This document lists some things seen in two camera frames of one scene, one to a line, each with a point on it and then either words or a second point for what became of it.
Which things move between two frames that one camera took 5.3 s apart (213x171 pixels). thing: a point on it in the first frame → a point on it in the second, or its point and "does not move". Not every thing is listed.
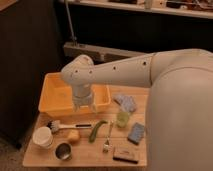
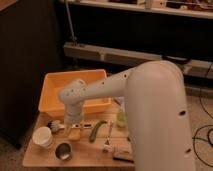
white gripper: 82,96 → 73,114
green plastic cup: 122,119 does not move
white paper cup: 42,137 does not move
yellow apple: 73,134 does not move
